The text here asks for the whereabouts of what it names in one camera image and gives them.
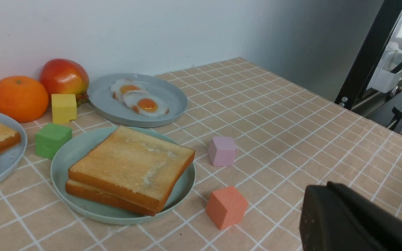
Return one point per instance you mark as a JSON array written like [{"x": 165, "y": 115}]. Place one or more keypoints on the front lower fried egg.
[{"x": 145, "y": 104}]

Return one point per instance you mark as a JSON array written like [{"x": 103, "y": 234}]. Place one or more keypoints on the green round plate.
[{"x": 77, "y": 148}]

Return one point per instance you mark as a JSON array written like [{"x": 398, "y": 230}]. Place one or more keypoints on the orange fruit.
[{"x": 22, "y": 98}]

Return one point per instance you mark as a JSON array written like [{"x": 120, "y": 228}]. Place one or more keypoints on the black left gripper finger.
[{"x": 334, "y": 217}]

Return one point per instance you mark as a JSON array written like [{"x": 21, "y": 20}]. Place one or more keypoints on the orange-red cube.
[{"x": 226, "y": 207}]

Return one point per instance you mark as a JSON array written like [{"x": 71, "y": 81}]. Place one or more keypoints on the black metal frame post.
[{"x": 370, "y": 53}]

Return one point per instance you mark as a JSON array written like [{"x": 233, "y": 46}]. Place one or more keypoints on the fried egg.
[
  {"x": 123, "y": 85},
  {"x": 145, "y": 104}
]

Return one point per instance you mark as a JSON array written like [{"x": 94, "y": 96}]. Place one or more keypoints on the rear fried egg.
[{"x": 123, "y": 85}]

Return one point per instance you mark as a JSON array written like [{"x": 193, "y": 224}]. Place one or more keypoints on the yellow cube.
[{"x": 64, "y": 108}]

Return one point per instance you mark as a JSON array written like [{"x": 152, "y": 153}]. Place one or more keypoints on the pink cube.
[{"x": 222, "y": 151}]

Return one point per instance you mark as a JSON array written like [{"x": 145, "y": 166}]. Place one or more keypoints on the blue plate with eggs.
[{"x": 101, "y": 99}]

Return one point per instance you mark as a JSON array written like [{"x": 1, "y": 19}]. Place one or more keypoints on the red yellow apple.
[{"x": 64, "y": 76}]

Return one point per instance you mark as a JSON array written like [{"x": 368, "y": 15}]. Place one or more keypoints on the blue plate with bread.
[{"x": 9, "y": 158}]

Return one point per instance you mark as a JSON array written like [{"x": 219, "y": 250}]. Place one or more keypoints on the green cube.
[{"x": 50, "y": 138}]

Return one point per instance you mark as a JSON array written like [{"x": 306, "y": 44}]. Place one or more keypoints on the white box background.
[{"x": 385, "y": 78}]

